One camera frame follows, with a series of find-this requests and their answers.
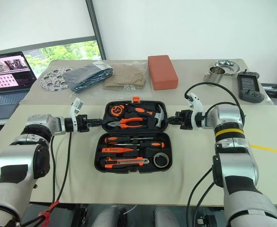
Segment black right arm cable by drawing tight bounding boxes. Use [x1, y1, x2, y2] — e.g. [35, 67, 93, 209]
[184, 81, 247, 227]

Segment beige table cover sheet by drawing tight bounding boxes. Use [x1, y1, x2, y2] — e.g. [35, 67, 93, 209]
[0, 104, 277, 207]
[18, 59, 276, 106]

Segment perforated round metal plate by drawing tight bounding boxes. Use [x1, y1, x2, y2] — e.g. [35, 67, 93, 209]
[38, 66, 74, 91]

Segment stainless steel cup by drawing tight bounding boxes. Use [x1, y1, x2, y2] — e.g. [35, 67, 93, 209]
[204, 66, 226, 84]

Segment orange voltage tester pen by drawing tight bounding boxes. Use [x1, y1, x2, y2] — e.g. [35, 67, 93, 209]
[101, 146, 139, 153]

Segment clear plastic bag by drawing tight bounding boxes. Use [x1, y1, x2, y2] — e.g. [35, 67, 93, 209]
[69, 60, 153, 99]

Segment thin white wire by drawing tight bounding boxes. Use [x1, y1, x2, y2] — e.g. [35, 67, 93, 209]
[125, 204, 138, 215]

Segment black plastic tool case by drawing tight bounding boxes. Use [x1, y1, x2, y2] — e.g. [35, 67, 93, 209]
[93, 96, 173, 175]

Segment orange rectangular block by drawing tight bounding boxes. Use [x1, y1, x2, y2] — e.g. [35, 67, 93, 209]
[147, 54, 179, 91]

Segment red cable tie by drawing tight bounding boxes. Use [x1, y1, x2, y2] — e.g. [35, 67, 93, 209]
[39, 200, 61, 221]

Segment orange black tape measure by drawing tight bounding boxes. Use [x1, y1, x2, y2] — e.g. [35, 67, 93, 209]
[108, 105, 125, 117]

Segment stainless steel bowl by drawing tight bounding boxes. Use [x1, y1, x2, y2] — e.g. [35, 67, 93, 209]
[214, 59, 241, 77]

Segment open laptop computer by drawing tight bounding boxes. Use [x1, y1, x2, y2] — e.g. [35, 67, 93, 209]
[0, 51, 38, 122]

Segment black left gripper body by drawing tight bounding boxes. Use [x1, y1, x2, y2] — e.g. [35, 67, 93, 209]
[76, 113, 91, 132]

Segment screwdriver with long orange grip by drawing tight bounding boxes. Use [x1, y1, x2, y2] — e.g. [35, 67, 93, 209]
[105, 136, 155, 145]

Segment folded dark blue cloth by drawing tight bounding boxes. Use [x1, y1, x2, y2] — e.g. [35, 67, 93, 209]
[63, 61, 113, 93]

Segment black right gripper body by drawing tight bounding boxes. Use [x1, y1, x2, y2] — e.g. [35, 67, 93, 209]
[175, 109, 193, 131]

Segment orange black utility knife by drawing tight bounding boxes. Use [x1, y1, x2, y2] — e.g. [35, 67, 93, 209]
[104, 157, 150, 169]

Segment black electrical tape roll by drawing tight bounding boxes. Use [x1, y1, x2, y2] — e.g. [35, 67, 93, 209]
[152, 152, 170, 168]

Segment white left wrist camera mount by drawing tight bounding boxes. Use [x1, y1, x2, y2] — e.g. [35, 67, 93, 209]
[69, 97, 85, 132]

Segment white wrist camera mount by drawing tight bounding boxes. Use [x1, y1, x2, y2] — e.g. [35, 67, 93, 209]
[186, 92, 205, 130]
[69, 97, 85, 132]

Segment folded beige cloth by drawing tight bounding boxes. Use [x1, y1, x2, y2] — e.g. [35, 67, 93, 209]
[102, 63, 147, 91]

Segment claw hammer orange black handle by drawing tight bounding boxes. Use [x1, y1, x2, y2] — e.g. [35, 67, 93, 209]
[125, 105, 169, 129]

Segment orange handled pliers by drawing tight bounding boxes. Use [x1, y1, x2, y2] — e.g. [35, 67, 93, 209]
[107, 117, 144, 130]

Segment screwdriver with black orange handle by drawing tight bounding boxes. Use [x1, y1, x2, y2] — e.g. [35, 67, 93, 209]
[115, 140, 165, 150]

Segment dark grey handheld controller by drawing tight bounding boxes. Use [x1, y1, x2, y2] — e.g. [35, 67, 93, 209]
[237, 69, 265, 104]

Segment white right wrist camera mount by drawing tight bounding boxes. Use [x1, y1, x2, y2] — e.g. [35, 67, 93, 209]
[186, 92, 205, 130]

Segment yellow tape strip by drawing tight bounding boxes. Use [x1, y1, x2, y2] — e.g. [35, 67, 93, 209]
[250, 144, 277, 155]

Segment dark window frame post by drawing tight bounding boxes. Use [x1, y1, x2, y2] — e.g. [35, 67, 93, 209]
[85, 0, 107, 61]

